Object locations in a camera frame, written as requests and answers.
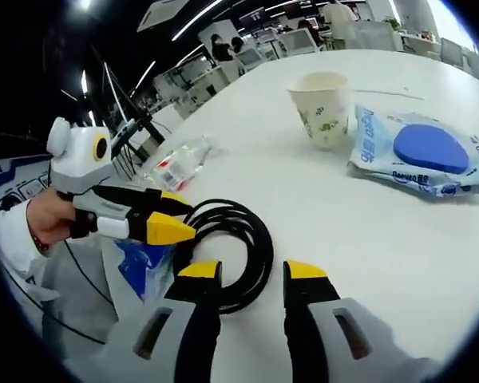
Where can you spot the person's grey trousers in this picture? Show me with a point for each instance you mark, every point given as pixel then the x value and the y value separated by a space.
pixel 80 287

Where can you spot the green potted plant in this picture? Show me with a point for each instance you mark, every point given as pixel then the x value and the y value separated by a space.
pixel 393 24

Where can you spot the blue plastic packet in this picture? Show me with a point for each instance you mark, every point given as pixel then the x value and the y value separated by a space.
pixel 143 267

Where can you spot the black monitor stand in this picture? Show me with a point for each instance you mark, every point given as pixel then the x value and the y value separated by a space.
pixel 139 119

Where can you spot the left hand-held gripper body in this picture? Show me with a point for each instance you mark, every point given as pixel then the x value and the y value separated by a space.
pixel 84 159

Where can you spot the patterned paper cup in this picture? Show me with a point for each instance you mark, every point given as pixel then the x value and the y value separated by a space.
pixel 323 111

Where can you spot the ceiling air conditioner vent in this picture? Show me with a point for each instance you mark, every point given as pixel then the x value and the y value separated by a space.
pixel 157 16

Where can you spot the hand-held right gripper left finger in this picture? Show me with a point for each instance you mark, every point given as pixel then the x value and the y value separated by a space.
pixel 195 319

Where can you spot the wet wipes pack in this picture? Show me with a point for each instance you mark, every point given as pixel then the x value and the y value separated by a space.
pixel 423 151

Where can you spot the person's left hand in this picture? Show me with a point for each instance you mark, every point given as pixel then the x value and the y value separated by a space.
pixel 52 219

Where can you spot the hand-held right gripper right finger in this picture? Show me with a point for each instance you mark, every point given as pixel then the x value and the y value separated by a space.
pixel 311 319

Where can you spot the clear plastic water bottle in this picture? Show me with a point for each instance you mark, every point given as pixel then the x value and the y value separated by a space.
pixel 179 165

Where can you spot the white mesh office chair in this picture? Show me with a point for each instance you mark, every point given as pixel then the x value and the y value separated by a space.
pixel 250 59
pixel 301 40

